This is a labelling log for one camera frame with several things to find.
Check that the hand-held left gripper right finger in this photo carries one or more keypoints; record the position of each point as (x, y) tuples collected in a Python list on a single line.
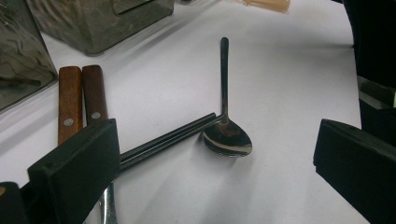
[(358, 174)]

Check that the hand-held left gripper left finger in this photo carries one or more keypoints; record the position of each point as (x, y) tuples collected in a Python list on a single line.
[(74, 174)]

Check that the black chopstick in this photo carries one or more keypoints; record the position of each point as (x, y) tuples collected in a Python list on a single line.
[(168, 136), (168, 143)]

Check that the smoked translucent plastic bin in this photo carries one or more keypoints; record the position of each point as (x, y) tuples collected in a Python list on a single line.
[(21, 56), (93, 28)]

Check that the silver metal spoon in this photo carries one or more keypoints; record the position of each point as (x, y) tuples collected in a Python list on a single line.
[(227, 140)]

